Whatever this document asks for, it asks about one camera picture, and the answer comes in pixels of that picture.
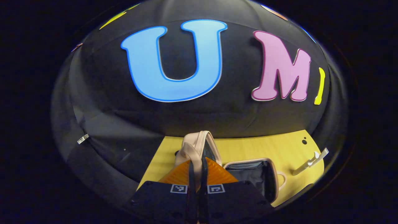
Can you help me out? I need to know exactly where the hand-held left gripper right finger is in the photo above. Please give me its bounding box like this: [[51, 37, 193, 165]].
[[199, 156, 275, 224]]

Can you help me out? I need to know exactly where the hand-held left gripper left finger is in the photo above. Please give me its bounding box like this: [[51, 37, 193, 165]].
[[129, 158, 197, 224]]

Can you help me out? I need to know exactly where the pink suitcase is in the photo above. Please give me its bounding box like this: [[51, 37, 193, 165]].
[[174, 131, 286, 204]]

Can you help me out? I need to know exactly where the white squeeze tube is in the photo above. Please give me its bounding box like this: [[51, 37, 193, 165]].
[[292, 148, 329, 176]]

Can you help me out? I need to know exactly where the black backdrop cloth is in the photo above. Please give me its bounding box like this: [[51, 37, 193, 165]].
[[51, 0, 349, 199]]

